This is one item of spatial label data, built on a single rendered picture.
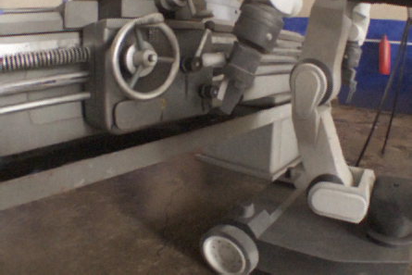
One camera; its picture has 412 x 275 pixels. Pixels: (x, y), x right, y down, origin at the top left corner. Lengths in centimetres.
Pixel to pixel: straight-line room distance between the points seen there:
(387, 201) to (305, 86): 43
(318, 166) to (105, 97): 64
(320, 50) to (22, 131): 87
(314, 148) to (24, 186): 80
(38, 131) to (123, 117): 27
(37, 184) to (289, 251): 69
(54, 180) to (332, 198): 75
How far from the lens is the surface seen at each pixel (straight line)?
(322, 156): 90
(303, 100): 83
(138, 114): 76
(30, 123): 83
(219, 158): 190
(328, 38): 85
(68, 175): 71
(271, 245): 89
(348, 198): 87
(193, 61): 84
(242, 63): 55
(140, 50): 70
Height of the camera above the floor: 70
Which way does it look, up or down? 13 degrees down
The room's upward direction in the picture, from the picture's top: 1 degrees counter-clockwise
